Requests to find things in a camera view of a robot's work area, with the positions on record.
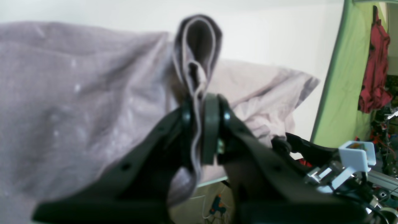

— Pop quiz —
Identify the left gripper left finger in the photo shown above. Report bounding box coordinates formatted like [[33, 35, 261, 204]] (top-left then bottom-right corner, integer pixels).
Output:
[[32, 99, 194, 224]]

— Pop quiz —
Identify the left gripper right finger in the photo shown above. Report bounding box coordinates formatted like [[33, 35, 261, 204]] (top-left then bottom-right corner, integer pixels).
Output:
[[201, 94, 367, 224]]

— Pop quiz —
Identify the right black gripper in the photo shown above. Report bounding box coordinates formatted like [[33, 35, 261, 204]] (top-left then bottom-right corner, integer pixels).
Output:
[[271, 133, 397, 224]]

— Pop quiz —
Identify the mauve pink t-shirt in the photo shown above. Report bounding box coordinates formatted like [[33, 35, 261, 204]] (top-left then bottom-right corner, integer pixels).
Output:
[[1, 15, 319, 224]]

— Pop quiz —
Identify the green fabric panel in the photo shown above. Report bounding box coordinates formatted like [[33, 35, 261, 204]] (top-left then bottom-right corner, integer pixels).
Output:
[[310, 0, 391, 147]]

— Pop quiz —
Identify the red hanging cloth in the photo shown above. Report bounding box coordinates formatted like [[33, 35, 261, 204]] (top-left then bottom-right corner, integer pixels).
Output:
[[358, 6, 393, 114]]

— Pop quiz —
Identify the right white camera bracket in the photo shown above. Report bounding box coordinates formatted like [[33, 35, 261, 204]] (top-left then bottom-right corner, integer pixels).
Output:
[[306, 141, 376, 193]]

